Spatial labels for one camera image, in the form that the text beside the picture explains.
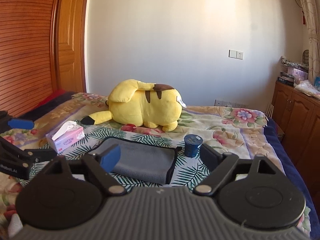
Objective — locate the floral bed blanket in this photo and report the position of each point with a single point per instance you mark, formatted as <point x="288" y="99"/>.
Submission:
<point x="241" y="131"/>

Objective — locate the yellow Pikachu plush toy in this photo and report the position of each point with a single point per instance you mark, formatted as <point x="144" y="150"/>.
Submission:
<point x="141" y="104"/>

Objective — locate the dark blue cup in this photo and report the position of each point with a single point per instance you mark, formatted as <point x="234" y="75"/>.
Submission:
<point x="192" y="144"/>

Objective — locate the blue box on cabinet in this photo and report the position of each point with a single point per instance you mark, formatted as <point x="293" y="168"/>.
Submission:
<point x="317" y="82"/>

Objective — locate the white plastic bag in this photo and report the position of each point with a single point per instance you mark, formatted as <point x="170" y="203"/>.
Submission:
<point x="307" y="88"/>

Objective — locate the wooden side cabinet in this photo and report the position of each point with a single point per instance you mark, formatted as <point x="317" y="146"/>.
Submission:
<point x="298" y="116"/>

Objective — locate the white wall power strip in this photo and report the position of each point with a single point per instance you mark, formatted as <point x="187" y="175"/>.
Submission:
<point x="229" y="104"/>

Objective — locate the floral curtain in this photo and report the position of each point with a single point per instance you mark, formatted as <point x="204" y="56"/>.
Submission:
<point x="311" y="14"/>

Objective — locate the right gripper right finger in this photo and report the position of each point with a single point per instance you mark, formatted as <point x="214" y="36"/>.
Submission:
<point x="220" y="166"/>

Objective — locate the white wall switch socket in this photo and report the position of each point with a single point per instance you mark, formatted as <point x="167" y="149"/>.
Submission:
<point x="236" y="54"/>

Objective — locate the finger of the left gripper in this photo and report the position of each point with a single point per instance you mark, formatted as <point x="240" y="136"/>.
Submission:
<point x="7" y="122"/>
<point x="31" y="155"/>

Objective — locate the pink tissue box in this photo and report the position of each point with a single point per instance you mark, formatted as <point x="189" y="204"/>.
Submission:
<point x="65" y="136"/>

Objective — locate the palm leaf print cloth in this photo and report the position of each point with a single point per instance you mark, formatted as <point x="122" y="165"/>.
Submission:
<point x="182" y="176"/>

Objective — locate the purple and grey towel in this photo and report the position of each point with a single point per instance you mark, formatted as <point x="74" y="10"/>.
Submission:
<point x="153" y="164"/>

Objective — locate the wooden slatted headboard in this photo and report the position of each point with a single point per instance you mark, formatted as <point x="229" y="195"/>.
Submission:
<point x="27" y="63"/>

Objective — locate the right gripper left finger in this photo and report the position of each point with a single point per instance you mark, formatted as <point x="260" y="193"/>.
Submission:
<point x="98" y="168"/>

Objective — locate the pile of boxes and books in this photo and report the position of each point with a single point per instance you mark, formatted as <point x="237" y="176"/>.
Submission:
<point x="293" y="72"/>

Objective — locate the red and dark pillow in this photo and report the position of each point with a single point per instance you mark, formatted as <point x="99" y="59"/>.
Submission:
<point x="48" y="104"/>

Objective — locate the wooden door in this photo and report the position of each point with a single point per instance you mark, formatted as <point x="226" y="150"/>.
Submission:
<point x="67" y="41"/>

